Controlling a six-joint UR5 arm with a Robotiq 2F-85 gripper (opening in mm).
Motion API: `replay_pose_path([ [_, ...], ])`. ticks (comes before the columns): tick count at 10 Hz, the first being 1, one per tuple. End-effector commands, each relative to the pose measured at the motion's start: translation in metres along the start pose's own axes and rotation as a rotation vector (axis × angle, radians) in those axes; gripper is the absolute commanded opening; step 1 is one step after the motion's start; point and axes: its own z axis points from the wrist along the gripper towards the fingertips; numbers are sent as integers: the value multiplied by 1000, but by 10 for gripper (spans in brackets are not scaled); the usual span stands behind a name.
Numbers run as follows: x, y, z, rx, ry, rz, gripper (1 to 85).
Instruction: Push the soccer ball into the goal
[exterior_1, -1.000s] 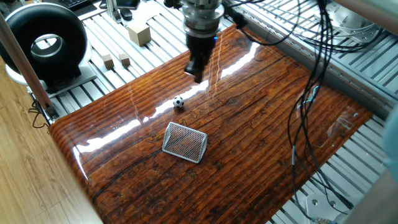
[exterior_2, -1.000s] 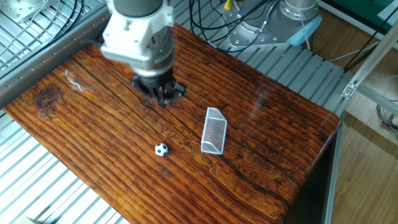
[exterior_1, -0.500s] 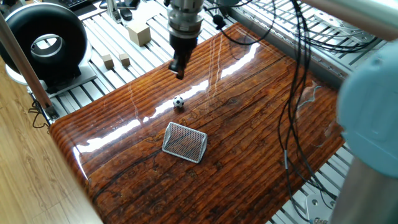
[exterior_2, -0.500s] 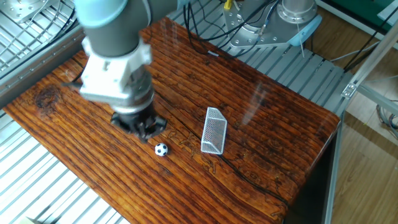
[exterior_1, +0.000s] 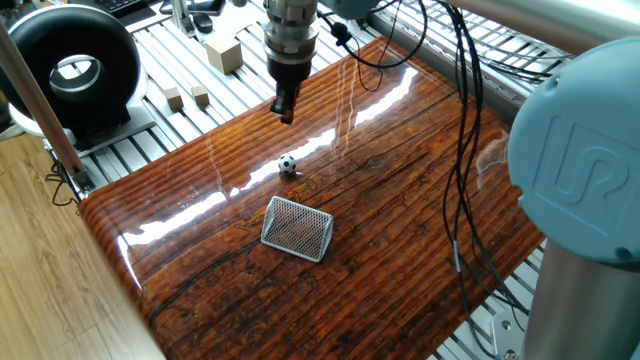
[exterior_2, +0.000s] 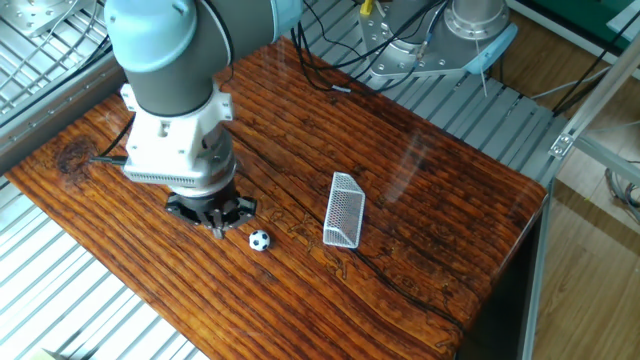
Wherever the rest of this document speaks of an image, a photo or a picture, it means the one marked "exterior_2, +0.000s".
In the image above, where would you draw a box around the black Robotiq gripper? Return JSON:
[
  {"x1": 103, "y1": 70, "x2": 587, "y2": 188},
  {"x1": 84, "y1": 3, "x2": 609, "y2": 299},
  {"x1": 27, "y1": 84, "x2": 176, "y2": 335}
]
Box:
[{"x1": 164, "y1": 188, "x2": 258, "y2": 240}]

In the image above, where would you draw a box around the small black white soccer ball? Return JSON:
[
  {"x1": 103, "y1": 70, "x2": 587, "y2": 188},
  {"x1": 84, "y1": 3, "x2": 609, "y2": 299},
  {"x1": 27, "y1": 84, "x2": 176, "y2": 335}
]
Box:
[{"x1": 248, "y1": 229, "x2": 272, "y2": 253}]

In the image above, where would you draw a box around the white mesh miniature goal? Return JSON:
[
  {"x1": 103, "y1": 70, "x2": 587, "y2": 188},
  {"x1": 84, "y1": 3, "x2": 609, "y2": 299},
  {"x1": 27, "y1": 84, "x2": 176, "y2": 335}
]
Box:
[{"x1": 322, "y1": 171, "x2": 367, "y2": 250}]

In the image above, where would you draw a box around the silver perforated metal plate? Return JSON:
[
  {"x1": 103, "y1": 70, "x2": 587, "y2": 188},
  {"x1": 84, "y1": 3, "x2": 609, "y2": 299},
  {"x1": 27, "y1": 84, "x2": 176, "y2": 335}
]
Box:
[{"x1": 0, "y1": 0, "x2": 96, "y2": 40}]

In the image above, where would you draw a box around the green board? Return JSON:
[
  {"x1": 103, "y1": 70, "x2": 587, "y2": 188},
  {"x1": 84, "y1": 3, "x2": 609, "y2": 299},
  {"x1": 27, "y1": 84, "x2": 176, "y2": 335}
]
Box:
[{"x1": 528, "y1": 0, "x2": 640, "y2": 52}]

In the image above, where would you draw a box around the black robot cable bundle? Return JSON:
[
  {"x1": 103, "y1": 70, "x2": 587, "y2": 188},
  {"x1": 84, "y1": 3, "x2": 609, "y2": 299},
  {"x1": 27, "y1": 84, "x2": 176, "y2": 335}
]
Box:
[{"x1": 88, "y1": 0, "x2": 449, "y2": 167}]

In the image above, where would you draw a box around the grey aluminium side rail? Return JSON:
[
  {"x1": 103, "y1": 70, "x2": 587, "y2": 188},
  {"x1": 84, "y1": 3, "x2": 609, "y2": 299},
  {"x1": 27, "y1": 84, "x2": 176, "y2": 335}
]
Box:
[{"x1": 0, "y1": 49, "x2": 126, "y2": 175}]

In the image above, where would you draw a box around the white cable tie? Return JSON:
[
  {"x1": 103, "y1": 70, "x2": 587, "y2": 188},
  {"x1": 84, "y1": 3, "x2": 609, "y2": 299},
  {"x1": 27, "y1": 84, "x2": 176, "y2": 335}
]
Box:
[{"x1": 473, "y1": 37, "x2": 490, "y2": 98}]

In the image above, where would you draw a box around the metal corner bracket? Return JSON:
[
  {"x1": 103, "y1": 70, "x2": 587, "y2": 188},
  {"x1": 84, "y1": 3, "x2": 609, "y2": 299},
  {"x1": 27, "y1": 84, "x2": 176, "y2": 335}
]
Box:
[{"x1": 548, "y1": 131, "x2": 577, "y2": 161}]

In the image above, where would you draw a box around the grey floor cable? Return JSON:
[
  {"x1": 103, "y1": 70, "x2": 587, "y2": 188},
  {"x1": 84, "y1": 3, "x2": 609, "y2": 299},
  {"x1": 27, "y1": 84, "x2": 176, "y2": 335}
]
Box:
[{"x1": 529, "y1": 65, "x2": 612, "y2": 102}]

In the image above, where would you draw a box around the aluminium frame crossbar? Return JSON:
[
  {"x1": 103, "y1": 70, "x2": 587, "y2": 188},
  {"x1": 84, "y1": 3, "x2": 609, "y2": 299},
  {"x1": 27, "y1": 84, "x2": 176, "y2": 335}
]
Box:
[{"x1": 573, "y1": 134, "x2": 640, "y2": 187}]

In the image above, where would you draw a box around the aluminium frame post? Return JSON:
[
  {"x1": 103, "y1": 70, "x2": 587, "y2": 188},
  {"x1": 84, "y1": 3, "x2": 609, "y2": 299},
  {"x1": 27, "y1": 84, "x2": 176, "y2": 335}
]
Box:
[{"x1": 549, "y1": 33, "x2": 640, "y2": 160}]

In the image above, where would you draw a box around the grey coiled cable bundle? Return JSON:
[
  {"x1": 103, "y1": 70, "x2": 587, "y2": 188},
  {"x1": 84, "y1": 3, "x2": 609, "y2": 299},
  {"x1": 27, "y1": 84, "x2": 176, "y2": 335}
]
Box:
[{"x1": 603, "y1": 160, "x2": 640, "y2": 225}]

